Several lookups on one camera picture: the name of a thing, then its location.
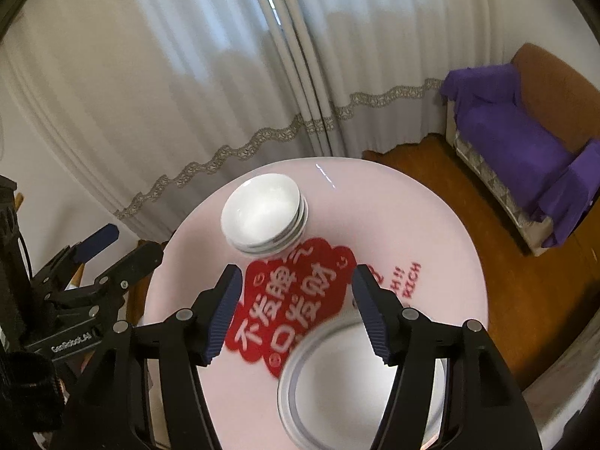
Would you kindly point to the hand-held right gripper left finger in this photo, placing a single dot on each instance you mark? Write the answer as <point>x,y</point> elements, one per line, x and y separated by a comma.
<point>225,309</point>

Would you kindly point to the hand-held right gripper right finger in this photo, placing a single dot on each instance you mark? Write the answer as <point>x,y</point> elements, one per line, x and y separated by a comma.
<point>372,314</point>

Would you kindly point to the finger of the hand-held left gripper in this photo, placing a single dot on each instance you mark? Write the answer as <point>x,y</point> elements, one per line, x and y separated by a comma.
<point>98,239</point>
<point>131,265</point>

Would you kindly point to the white blanket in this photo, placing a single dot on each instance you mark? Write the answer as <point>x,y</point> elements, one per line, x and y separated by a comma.
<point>562,384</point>

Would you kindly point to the purple cloth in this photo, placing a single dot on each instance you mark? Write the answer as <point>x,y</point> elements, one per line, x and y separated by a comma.
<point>511,136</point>

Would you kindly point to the brown sofa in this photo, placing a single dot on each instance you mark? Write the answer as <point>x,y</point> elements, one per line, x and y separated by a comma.
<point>553,89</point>

